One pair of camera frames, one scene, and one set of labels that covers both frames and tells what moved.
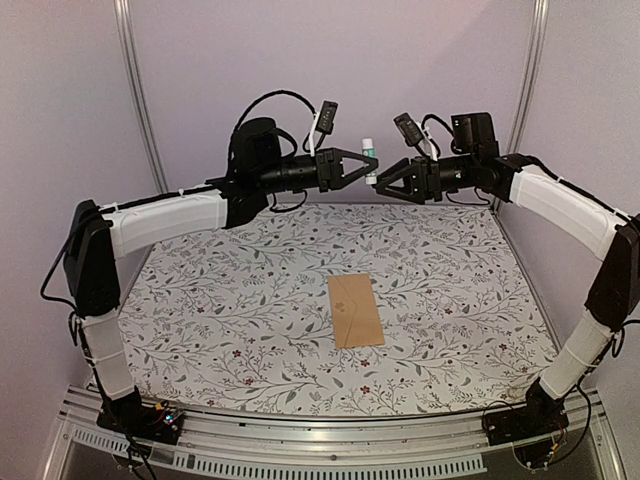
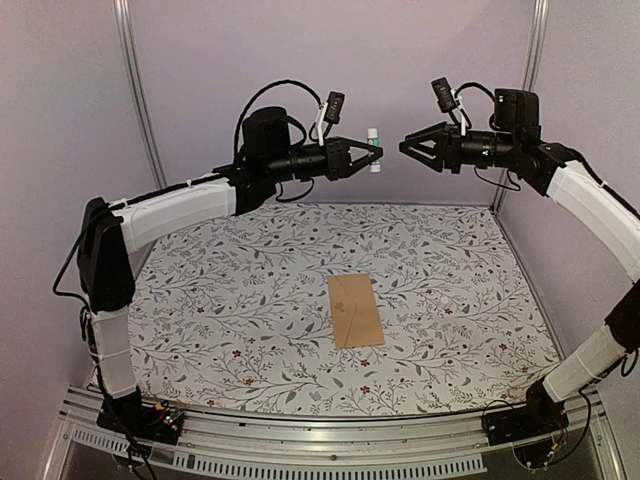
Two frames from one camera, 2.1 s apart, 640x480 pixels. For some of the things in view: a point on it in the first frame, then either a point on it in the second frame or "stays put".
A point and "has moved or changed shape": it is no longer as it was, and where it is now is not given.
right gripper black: (425, 177) to (451, 139)
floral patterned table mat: (339, 310) stays put
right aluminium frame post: (528, 81) stays put
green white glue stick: (369, 150) has moved or changed shape
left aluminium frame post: (126, 22) stays put
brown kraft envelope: (354, 312) stays put
